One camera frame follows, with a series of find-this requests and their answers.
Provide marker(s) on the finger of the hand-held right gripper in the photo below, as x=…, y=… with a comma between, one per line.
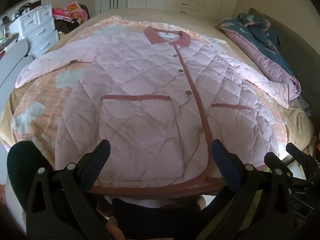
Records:
x=300, y=155
x=277, y=162

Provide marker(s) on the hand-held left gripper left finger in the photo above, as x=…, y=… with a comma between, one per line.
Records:
x=96, y=160

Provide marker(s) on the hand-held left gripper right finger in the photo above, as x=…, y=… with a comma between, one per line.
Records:
x=225, y=162

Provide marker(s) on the pink quilted jacket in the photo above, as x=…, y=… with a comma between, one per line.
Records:
x=140, y=92

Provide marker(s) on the dark clothes pile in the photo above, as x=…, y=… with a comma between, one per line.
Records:
x=65, y=26

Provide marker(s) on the person's dark pants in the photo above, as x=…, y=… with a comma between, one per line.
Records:
x=160, y=217

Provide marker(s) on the orange blanket with white clouds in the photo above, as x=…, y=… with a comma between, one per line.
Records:
x=32, y=97

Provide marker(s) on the blue floral duvet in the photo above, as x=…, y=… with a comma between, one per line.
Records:
x=262, y=45

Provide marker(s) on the grey headboard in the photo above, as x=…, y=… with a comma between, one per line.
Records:
x=295, y=37

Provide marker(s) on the light grey rounded furniture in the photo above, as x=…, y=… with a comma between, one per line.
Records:
x=12, y=65

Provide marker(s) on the white drawer chest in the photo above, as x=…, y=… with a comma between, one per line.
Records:
x=40, y=32

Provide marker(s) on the pink printed cloth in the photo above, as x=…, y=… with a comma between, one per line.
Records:
x=72, y=11

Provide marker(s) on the bed with tan sheet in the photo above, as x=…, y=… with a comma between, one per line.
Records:
x=140, y=12

